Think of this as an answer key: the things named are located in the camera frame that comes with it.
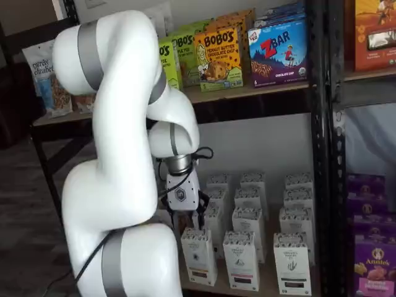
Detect white box yellow strip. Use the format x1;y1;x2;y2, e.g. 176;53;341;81
204;187;232;215
202;202;224;259
206;173;232;191
181;228;217;287

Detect granola bag blue label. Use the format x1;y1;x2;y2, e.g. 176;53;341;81
22;40;74;120

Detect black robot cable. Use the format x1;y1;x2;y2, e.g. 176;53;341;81
74;147;214;285

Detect orange snack box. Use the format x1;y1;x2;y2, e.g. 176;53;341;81
354;0;396;72

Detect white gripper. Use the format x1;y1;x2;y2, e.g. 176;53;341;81
166;171;207;232

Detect white plastic sheet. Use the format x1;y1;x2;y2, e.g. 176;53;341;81
345;103;396;176

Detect black metal shelf unit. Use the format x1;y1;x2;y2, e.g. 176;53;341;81
326;0;396;297
29;0;330;297

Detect granola bag orange label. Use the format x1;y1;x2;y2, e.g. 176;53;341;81
70;92;97;114

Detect purple Annie's box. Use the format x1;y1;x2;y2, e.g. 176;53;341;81
346;197;390;219
346;173;387;202
354;234;396;297
352;213;396;239

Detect white granola bag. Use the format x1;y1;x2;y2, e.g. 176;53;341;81
153;2;173;37

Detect white box black strip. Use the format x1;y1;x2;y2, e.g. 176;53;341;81
284;173;313;191
283;187;314;211
273;232;312;295
279;207;315;267

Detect blue Z Bar box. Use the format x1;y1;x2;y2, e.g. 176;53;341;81
254;14;308;30
247;20;309;88
256;2;307;18

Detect green Bobo's apple pie box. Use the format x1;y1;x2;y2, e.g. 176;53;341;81
159;37;184;92
178;19;214;37
171;30;199;87

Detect dark brown furniture piece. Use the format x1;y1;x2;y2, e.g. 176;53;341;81
0;61;44;148

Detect yellow Bobo's peanut butter box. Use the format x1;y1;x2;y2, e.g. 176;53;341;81
204;17;248;86
194;26;244;93
215;8;256;81

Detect white box pink strip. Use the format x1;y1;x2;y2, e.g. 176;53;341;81
231;206;265;264
222;231;260;291
239;173;267;191
234;187;267;214

